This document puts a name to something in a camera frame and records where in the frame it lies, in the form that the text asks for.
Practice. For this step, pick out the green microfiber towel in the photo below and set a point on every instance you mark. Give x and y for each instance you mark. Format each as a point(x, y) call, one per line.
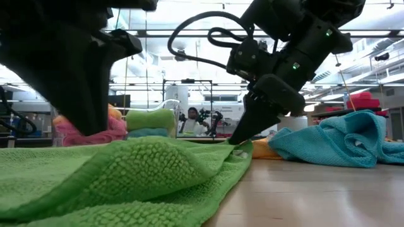
point(126, 176)
point(151, 119)

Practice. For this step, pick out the long black ceiling beam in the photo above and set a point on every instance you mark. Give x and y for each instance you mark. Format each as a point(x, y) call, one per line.
point(372, 33)

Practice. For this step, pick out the black ceiling spotlight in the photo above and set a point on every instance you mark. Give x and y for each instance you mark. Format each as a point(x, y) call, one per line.
point(180, 52)

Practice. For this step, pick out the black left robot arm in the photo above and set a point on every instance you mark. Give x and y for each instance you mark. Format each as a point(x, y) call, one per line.
point(53, 12)

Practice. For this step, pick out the pink microfiber towel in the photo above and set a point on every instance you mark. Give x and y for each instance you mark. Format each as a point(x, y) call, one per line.
point(110, 130)

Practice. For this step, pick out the black ceiling speaker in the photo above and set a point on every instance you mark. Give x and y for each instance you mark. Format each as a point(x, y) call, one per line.
point(382, 57)

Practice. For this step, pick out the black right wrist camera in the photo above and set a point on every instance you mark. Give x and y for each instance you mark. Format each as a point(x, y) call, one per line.
point(249, 58)

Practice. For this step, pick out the clear plastic bin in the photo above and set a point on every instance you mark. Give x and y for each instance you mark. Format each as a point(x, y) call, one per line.
point(164, 105)

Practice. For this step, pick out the blue microfiber towel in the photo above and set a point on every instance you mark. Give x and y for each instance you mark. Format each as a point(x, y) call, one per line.
point(341, 142)
point(148, 133)

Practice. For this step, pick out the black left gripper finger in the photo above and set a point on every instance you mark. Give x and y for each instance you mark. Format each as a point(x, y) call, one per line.
point(69, 94)

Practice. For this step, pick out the orange microfiber towel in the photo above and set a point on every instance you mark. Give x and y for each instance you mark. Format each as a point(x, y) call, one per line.
point(114, 113)
point(262, 149)

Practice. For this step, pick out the person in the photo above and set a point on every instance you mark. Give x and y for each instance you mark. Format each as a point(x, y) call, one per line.
point(192, 123)

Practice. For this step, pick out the black computer monitor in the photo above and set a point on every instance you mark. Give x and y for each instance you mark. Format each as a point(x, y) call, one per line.
point(121, 101)

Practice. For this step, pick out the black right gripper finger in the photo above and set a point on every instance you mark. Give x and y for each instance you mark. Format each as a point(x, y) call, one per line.
point(255, 121)

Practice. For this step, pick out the white square column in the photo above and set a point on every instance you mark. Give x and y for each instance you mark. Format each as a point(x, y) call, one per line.
point(176, 94)

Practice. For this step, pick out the black and red machine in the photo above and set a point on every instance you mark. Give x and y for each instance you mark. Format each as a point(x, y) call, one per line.
point(216, 121)

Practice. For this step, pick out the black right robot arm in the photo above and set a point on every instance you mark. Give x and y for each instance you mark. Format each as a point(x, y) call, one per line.
point(309, 31)

